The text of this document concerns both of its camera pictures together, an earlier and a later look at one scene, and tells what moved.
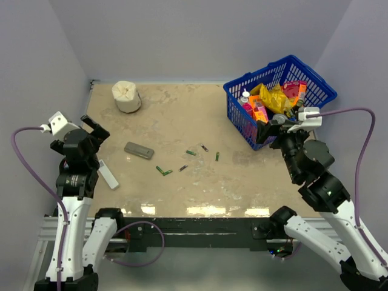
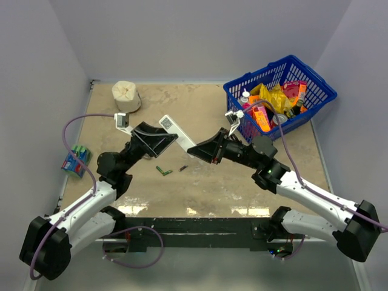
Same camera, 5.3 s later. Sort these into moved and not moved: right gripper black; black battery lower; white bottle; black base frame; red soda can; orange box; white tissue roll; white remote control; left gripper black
Moved: white remote control; left gripper black; right gripper black
Not moved: black battery lower; red soda can; orange box; white tissue roll; white bottle; black base frame
